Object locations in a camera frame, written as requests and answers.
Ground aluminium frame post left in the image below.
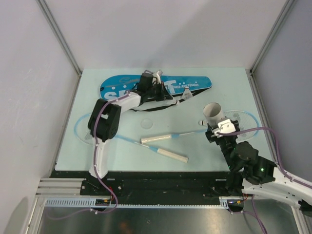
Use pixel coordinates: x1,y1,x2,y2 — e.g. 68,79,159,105
36,0,82,77

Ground clear plastic tube lid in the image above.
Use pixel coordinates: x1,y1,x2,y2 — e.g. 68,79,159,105
140,118,153,129

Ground aluminium frame post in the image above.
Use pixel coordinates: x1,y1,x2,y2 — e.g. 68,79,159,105
249,0,297,75
36,0,82,77

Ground blue sport racket bag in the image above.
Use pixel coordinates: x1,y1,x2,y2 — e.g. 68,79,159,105
99,75,212,100

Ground aluminium frame post right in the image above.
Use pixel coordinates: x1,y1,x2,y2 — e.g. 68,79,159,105
249,0,297,75

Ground white cardboard shuttlecock tube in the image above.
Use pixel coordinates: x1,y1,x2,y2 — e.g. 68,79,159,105
203,102,225,127

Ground blue racket right side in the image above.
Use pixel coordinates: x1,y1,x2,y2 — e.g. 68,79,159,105
140,110,260,144

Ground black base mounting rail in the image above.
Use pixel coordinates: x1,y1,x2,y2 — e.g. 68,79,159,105
50,171,246,203

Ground white shuttlecock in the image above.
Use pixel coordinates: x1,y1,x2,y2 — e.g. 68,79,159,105
198,120,208,126
182,86,193,100
167,98,180,106

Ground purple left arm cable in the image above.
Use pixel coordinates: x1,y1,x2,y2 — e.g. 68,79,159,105
46,69,161,220

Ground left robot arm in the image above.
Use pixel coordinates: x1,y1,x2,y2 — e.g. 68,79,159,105
88,70,179,195

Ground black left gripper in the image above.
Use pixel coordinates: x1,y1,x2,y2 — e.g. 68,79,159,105
146,81,173,101

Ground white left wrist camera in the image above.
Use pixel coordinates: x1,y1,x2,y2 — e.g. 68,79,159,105
153,70,163,83

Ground blue racket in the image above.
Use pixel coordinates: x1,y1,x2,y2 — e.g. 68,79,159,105
74,113,188,163
140,110,260,144

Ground white shuttlecock on bag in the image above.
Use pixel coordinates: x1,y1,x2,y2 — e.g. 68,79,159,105
182,86,193,100

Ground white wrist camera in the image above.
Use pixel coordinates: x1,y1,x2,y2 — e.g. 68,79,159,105
217,118,236,134
153,70,163,83

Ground blue racket left side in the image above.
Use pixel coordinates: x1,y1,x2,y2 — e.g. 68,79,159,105
74,113,188,163

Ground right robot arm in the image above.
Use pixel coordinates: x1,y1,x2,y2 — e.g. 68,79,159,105
205,118,312,217

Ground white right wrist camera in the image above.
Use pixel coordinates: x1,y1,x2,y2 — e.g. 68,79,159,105
217,118,236,134

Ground white slotted cable duct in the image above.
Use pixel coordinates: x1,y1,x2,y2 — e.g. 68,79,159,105
45,196,243,209

